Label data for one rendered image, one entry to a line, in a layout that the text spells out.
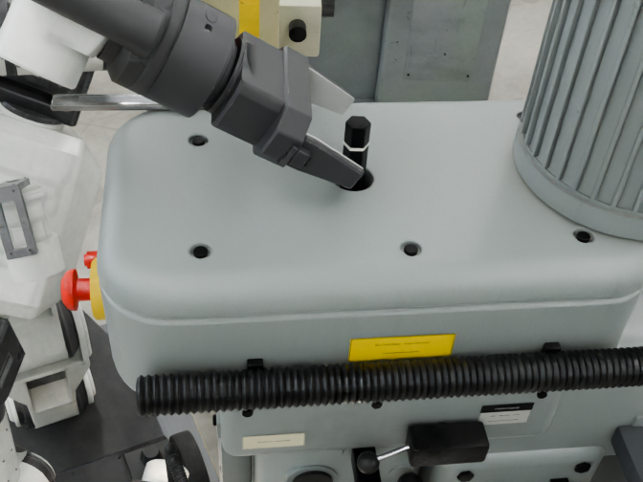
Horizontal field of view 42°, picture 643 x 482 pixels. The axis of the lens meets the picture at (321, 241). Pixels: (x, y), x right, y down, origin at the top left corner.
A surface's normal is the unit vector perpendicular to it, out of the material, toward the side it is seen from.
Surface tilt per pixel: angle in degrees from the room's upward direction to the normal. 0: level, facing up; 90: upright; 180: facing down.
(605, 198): 90
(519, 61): 0
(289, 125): 52
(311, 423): 90
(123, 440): 0
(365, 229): 0
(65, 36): 61
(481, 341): 90
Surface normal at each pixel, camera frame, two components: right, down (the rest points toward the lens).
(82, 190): 0.89, 0.28
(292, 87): 0.54, -0.62
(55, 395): 0.25, -0.35
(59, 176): 0.39, 0.14
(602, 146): -0.58, 0.54
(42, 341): 0.43, 0.51
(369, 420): 0.11, 0.69
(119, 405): 0.06, -0.72
